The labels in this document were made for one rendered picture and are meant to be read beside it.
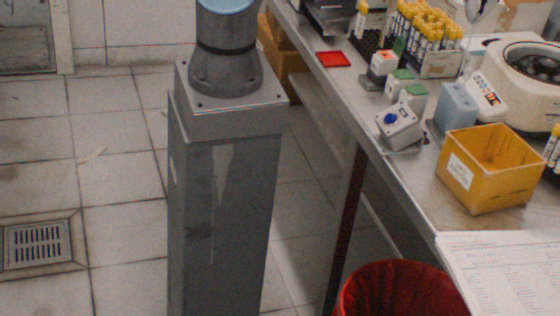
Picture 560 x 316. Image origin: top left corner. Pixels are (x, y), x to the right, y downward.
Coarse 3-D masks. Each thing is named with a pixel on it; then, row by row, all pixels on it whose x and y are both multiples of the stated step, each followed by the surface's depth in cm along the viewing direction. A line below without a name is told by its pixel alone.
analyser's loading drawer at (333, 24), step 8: (304, 0) 179; (312, 0) 180; (320, 0) 174; (328, 0) 174; (312, 8) 176; (320, 8) 170; (328, 8) 171; (336, 8) 171; (320, 16) 171; (328, 16) 172; (336, 16) 173; (320, 24) 170; (328, 24) 167; (336, 24) 168; (344, 24) 168; (328, 32) 168; (336, 32) 169; (344, 32) 170
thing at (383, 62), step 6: (378, 54) 152; (384, 54) 152; (390, 54) 152; (372, 60) 153; (378, 60) 151; (384, 60) 150; (390, 60) 150; (396, 60) 151; (372, 66) 154; (378, 66) 151; (384, 66) 151; (390, 66) 151; (396, 66) 152; (378, 72) 151; (384, 72) 152; (390, 72) 152
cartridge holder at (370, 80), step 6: (372, 72) 153; (360, 78) 155; (366, 78) 155; (372, 78) 153; (378, 78) 152; (384, 78) 152; (366, 84) 153; (372, 84) 153; (378, 84) 153; (384, 84) 153
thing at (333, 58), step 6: (318, 54) 163; (324, 54) 164; (330, 54) 165; (336, 54) 165; (342, 54) 164; (324, 60) 162; (330, 60) 162; (336, 60) 163; (342, 60) 163; (348, 60) 162; (324, 66) 159; (330, 66) 159; (336, 66) 160; (342, 66) 161
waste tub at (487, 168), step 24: (456, 144) 122; (480, 144) 130; (504, 144) 130; (456, 168) 123; (480, 168) 117; (504, 168) 131; (528, 168) 119; (456, 192) 125; (480, 192) 118; (504, 192) 121; (528, 192) 124
